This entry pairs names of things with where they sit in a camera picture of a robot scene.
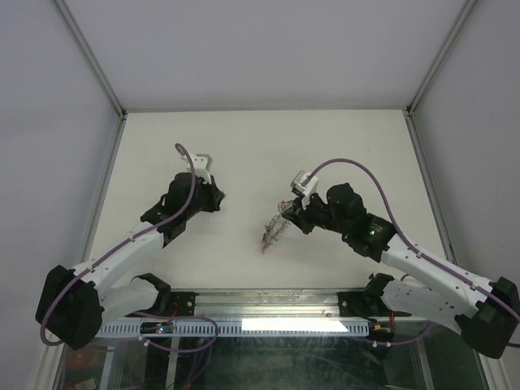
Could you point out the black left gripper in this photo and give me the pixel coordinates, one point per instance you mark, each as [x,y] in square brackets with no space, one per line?
[215,195]

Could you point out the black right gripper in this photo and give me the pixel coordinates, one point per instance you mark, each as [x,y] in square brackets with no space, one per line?
[298,213]

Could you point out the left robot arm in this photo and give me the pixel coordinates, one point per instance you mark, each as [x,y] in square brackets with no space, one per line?
[77,302]

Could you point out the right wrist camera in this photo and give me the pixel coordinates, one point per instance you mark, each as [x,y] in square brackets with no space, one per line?
[304,184]

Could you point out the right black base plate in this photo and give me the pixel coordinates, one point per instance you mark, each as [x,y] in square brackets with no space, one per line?
[363,304]

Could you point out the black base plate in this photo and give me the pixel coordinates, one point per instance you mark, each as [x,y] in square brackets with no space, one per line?
[172,304]
[363,304]

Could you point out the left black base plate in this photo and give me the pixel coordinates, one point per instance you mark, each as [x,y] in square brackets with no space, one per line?
[172,304]

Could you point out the white slotted cable duct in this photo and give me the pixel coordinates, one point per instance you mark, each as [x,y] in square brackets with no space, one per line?
[132,328]

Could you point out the right aluminium frame post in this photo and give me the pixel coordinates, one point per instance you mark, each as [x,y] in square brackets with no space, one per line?
[462,18]

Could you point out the aluminium frame post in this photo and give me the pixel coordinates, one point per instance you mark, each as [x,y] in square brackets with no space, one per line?
[462,18]
[65,14]

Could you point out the left aluminium frame post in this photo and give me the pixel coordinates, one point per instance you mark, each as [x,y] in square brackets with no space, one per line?
[65,14]

